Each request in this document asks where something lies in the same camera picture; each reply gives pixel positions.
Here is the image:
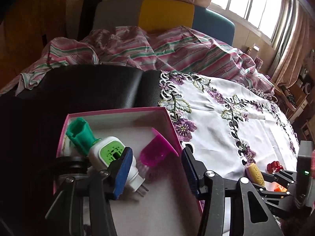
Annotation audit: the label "white green plug adapter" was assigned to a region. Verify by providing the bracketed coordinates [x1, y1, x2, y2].
[87, 136, 150, 198]

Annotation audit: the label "magenta plastic cup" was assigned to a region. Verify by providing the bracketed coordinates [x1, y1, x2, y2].
[139, 128, 179, 167]

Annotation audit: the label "yellow carved egg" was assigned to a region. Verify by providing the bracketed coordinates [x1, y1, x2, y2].
[246, 162, 265, 187]

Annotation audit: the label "orange building blocks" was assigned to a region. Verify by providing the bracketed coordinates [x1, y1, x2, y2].
[274, 184, 287, 192]

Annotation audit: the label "red plastic toy piece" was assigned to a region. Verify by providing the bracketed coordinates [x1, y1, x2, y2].
[266, 161, 284, 174]

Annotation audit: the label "pink shallow cardboard box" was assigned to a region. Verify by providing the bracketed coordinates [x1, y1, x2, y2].
[46, 107, 201, 235]

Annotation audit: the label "white floral embroidered tablecloth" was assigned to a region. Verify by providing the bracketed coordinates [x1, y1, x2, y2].
[158, 71, 300, 180]

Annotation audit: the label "green plastic toy piece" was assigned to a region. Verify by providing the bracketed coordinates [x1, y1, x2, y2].
[66, 117, 101, 156]

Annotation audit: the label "striped pink green sheet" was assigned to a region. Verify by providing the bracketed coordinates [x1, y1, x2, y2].
[1, 26, 274, 98]

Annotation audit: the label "pink window curtain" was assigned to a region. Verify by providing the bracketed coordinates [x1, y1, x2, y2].
[268, 0, 310, 87]

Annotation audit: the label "grey yellow blue sofa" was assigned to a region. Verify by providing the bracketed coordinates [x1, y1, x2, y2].
[92, 0, 235, 45]

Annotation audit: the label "black rolled mat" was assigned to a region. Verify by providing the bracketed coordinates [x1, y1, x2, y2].
[77, 0, 103, 41]

